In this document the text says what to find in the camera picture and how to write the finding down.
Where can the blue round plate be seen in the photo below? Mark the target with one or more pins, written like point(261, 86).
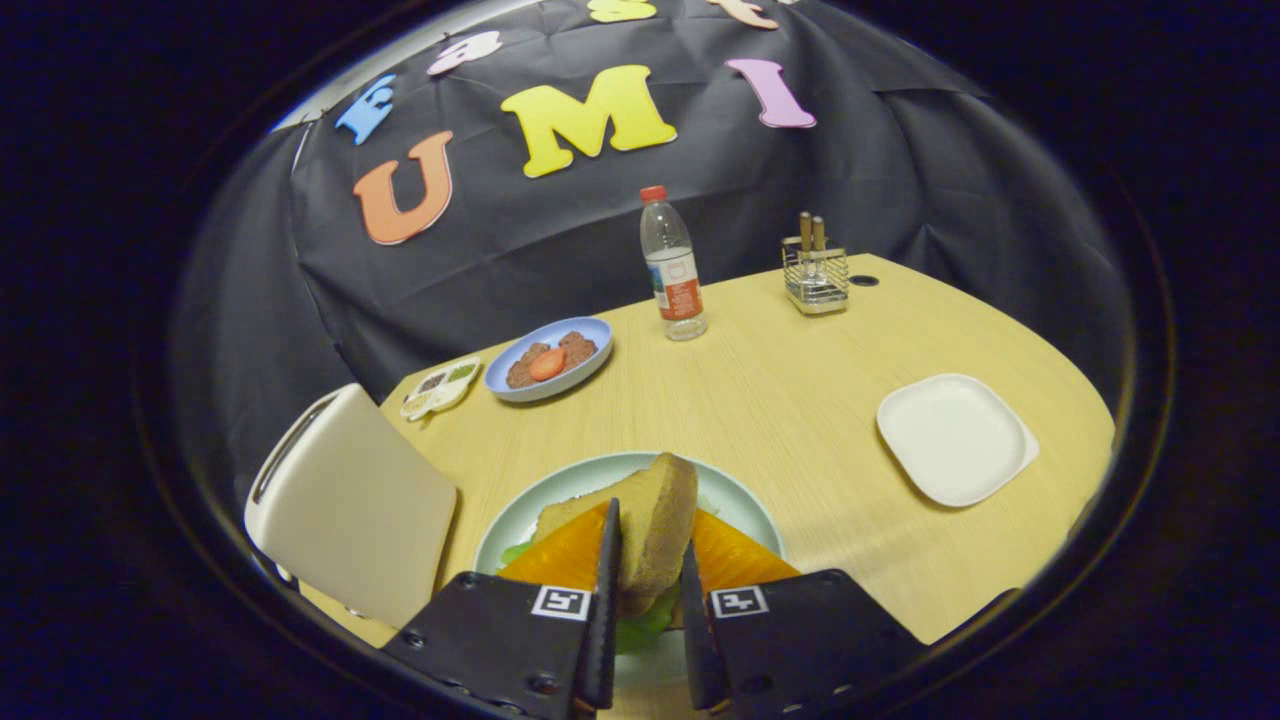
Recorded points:
point(500, 387)

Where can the white toaster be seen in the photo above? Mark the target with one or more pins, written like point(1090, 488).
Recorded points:
point(350, 510)

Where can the clear water bottle red cap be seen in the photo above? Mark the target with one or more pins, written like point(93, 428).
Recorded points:
point(675, 270)

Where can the brown bread slice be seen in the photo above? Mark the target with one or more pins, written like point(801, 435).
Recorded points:
point(655, 530)
point(575, 515)

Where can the white divided seasoning tray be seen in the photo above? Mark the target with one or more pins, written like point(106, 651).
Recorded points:
point(440, 385)

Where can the green lettuce leaf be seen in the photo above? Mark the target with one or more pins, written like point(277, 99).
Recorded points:
point(645, 625)

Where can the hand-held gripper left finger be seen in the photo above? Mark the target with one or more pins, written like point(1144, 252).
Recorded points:
point(605, 620)

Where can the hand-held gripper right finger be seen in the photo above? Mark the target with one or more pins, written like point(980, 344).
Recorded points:
point(693, 640)

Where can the brown meat patty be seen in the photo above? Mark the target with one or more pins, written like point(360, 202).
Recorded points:
point(520, 372)
point(580, 347)

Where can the red tomato slice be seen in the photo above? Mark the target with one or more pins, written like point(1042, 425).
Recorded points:
point(546, 364)

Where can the light green round plate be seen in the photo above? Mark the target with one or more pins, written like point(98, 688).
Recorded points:
point(740, 510)

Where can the white square plate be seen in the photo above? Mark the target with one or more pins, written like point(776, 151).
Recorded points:
point(955, 440)

